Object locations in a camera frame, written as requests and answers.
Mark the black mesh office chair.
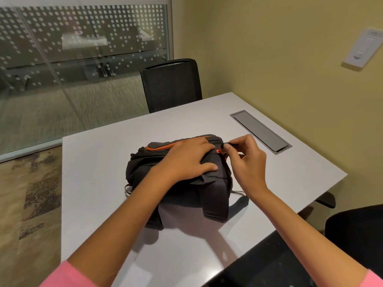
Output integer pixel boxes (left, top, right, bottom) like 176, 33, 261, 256
140, 59, 203, 114

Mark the black swivel office chair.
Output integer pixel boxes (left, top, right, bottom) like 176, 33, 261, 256
203, 191, 383, 287

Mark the person's left hand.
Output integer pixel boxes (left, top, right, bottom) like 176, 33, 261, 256
152, 137, 219, 186

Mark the person's left forearm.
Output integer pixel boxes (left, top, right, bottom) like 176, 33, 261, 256
67, 171, 177, 287

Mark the grey table cable hatch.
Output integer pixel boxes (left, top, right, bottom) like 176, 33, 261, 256
229, 110, 293, 155

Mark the person's pink sleeve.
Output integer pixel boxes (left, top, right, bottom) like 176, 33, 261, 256
359, 269, 383, 287
39, 260, 99, 287

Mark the person's right pink sleeve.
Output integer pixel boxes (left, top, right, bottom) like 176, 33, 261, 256
359, 269, 383, 287

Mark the person's right forearm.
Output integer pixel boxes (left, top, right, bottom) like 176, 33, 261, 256
253, 189, 369, 287

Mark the black orange backpack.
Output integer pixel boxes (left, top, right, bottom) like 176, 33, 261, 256
124, 134, 247, 232

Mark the person's right hand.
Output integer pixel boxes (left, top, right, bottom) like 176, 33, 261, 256
222, 134, 269, 201

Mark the person's left pink sleeve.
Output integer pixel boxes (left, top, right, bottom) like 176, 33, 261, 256
39, 260, 99, 287

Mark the white background table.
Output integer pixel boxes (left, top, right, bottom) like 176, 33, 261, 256
61, 34, 108, 51

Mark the white wall switch panel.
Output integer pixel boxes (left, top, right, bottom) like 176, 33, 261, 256
343, 28, 383, 69

